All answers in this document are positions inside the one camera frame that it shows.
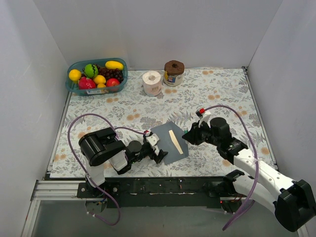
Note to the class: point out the small yellow fruit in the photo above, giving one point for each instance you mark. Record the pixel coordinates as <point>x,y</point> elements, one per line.
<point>101,85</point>

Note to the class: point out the teal plastic fruit basket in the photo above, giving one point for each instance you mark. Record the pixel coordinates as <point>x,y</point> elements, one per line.
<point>73,87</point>

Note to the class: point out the cream letter paper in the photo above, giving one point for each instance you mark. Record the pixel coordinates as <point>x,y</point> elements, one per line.
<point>175,142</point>

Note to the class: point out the grey envelope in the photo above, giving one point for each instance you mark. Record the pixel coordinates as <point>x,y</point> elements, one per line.
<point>167,145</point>

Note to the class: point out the yellow lemon left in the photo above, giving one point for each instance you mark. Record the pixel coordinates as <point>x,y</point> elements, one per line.
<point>74,75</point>

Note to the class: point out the yellow lemon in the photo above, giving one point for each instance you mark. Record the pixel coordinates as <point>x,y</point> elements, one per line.
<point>74,75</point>
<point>99,79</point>

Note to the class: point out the aluminium frame rail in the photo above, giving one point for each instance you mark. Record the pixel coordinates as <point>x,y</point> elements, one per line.
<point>56,211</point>

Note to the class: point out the pink dragon fruit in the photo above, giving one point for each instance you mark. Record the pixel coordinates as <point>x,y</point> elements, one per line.
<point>86,83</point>

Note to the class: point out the dark purple grapes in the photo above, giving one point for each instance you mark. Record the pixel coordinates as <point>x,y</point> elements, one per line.
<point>110,73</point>

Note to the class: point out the red apple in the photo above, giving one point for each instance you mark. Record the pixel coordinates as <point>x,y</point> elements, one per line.
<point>112,82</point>

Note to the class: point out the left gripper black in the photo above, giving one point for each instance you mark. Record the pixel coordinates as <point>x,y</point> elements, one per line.
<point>153,151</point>

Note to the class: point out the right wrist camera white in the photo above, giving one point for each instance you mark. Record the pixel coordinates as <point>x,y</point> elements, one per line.
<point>203,116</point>

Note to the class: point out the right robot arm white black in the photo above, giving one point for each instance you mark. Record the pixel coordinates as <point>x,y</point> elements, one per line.
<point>292,202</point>

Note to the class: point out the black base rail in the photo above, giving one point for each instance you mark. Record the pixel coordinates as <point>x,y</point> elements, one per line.
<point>210,192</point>

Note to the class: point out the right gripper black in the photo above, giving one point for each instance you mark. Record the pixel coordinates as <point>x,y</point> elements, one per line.
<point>195,133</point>

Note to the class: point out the green watermelon ball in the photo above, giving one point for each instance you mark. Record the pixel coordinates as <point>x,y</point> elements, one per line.
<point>90,71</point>

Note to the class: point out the yellow mango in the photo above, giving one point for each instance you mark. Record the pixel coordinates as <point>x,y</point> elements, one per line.
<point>114,65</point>

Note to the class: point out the white toilet paper roll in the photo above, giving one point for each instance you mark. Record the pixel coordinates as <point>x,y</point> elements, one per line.
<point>152,83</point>

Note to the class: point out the yellow lemon centre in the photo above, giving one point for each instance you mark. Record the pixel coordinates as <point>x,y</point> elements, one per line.
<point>99,79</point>

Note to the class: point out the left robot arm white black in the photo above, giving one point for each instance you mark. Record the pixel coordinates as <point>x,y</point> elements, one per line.
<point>101,146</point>

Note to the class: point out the brown toilet paper roll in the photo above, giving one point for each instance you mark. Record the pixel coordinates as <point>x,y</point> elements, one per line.
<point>173,73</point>

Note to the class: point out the floral table mat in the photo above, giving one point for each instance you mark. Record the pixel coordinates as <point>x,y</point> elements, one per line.
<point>224,91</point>

